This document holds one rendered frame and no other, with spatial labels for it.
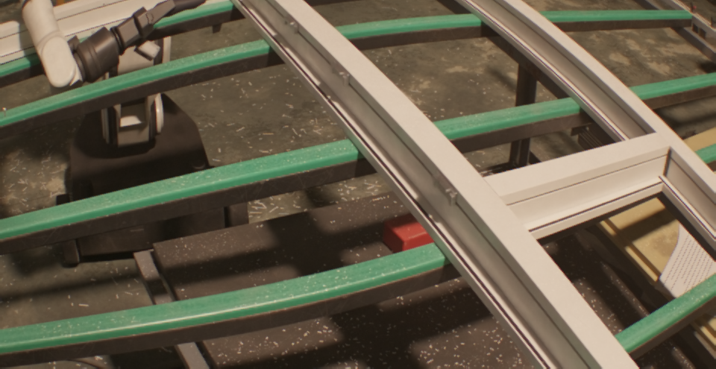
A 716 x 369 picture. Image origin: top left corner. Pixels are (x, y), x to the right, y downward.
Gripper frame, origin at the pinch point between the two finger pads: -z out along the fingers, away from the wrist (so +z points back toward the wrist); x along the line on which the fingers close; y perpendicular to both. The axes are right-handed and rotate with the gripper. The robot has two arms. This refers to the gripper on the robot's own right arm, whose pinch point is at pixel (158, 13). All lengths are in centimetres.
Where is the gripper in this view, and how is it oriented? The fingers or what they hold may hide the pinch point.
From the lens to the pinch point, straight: 162.0
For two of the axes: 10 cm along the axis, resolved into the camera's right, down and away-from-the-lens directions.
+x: 3.7, -0.1, -9.3
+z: -8.0, 5.1, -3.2
